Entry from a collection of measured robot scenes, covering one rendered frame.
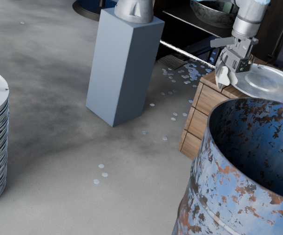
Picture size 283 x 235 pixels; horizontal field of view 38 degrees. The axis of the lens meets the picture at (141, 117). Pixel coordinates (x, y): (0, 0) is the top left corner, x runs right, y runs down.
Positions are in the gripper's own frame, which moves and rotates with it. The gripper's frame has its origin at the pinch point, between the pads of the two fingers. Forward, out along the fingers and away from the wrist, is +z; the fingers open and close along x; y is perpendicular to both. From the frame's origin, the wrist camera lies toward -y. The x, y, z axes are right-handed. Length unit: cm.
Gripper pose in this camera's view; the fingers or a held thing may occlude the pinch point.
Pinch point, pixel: (219, 84)
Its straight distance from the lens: 141.4
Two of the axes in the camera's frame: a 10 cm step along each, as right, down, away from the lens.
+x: 8.3, -1.5, 5.4
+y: 5.2, 5.7, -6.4
